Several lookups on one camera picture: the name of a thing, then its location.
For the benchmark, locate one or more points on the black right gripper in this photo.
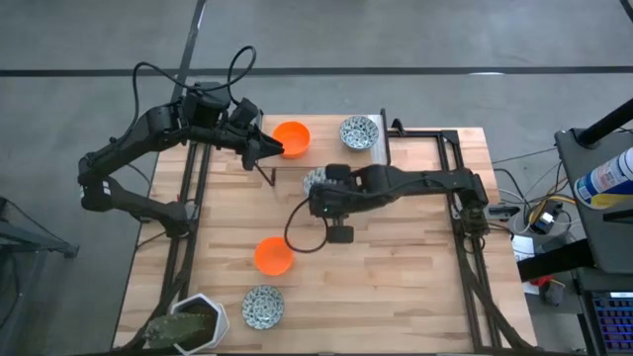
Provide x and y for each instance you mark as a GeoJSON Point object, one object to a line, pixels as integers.
{"type": "Point", "coordinates": [341, 198]}

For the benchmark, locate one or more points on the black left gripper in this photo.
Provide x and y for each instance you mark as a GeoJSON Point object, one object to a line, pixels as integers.
{"type": "Point", "coordinates": [237, 137]}

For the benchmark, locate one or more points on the teal bowl with patterned inside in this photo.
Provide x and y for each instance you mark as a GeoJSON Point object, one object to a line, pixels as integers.
{"type": "Point", "coordinates": [359, 132]}
{"type": "Point", "coordinates": [315, 179]}
{"type": "Point", "coordinates": [262, 307]}

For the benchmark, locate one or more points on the orange plastic mini bowl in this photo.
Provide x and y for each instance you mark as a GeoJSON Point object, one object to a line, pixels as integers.
{"type": "Point", "coordinates": [293, 138]}
{"type": "Point", "coordinates": [273, 255]}

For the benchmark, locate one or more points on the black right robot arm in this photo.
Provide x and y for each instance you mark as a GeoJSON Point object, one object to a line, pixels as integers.
{"type": "Point", "coordinates": [425, 180]}

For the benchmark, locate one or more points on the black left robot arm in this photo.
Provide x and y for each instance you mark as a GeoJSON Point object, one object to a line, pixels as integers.
{"type": "Point", "coordinates": [123, 200]}

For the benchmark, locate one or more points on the wooden riser shelf black legs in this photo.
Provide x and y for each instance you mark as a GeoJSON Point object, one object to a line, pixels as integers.
{"type": "Point", "coordinates": [326, 153]}

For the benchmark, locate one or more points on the white hexagonal plant pot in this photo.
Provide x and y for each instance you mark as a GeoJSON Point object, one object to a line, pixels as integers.
{"type": "Point", "coordinates": [221, 321]}

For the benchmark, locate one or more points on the white paper sheet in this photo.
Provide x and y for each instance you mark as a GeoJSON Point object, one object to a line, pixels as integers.
{"type": "Point", "coordinates": [521, 247]}

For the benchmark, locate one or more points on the green cactus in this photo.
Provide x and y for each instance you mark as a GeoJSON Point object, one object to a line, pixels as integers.
{"type": "Point", "coordinates": [173, 329]}

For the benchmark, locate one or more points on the blue white small device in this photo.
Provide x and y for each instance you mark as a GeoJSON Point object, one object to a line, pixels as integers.
{"type": "Point", "coordinates": [545, 221]}

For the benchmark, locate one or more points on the red small object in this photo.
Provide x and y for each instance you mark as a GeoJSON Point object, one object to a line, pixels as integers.
{"type": "Point", "coordinates": [541, 282]}

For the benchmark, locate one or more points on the grey small object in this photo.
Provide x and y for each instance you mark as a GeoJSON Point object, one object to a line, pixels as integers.
{"type": "Point", "coordinates": [552, 295]}

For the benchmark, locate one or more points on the grey metal stand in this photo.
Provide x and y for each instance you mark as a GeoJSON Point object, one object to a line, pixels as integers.
{"type": "Point", "coordinates": [29, 242]}

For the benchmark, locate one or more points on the blue white spray can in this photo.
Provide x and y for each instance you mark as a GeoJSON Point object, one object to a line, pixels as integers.
{"type": "Point", "coordinates": [605, 179]}

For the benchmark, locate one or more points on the grey cart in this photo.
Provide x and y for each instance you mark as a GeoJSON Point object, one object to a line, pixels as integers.
{"type": "Point", "coordinates": [608, 237]}

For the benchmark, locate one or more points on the black pole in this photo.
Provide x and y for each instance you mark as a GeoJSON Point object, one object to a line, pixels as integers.
{"type": "Point", "coordinates": [608, 123]}

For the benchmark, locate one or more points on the blue backlit keyboard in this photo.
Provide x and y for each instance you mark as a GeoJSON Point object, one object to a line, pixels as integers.
{"type": "Point", "coordinates": [615, 324]}

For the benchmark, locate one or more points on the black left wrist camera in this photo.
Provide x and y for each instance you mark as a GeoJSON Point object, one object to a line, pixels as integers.
{"type": "Point", "coordinates": [244, 113]}

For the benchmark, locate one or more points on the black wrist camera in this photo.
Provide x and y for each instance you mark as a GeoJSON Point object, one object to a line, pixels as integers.
{"type": "Point", "coordinates": [341, 234]}
{"type": "Point", "coordinates": [244, 113]}

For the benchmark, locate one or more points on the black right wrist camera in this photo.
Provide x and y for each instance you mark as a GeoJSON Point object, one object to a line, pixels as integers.
{"type": "Point", "coordinates": [341, 234]}

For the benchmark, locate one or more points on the black aluminium frame rail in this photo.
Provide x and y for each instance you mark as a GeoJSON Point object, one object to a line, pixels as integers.
{"type": "Point", "coordinates": [465, 277]}
{"type": "Point", "coordinates": [183, 247]}

